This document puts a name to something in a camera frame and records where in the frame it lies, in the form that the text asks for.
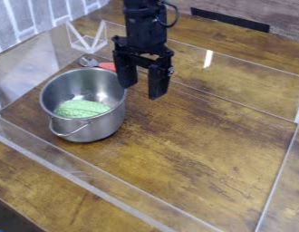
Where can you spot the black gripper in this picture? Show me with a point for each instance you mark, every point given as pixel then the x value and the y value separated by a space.
pixel 141 48

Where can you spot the silver metal pot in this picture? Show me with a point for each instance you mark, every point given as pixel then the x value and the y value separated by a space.
pixel 92 85

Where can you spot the green bumpy toy vegetable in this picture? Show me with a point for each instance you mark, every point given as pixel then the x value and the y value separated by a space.
pixel 80 109

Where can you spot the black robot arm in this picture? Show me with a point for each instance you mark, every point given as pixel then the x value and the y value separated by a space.
pixel 143 4

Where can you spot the red handled metal spatula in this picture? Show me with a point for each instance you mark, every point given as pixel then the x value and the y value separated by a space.
pixel 91 62

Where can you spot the clear acrylic corner bracket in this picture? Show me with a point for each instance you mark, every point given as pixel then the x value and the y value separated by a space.
pixel 85 43

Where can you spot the black wall strip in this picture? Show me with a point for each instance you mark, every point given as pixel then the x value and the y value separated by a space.
pixel 228 19

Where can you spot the clear acrylic barrier wall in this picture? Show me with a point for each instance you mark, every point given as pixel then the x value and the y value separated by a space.
pixel 204 160

